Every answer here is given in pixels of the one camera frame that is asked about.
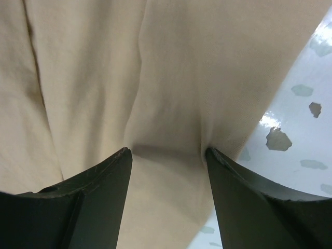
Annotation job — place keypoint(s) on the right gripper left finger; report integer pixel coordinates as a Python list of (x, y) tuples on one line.
[(84, 211)]

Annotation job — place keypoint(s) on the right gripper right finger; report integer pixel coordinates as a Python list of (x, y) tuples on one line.
[(255, 212)]

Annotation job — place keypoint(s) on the beige t shirt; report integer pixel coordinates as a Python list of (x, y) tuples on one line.
[(167, 79)]

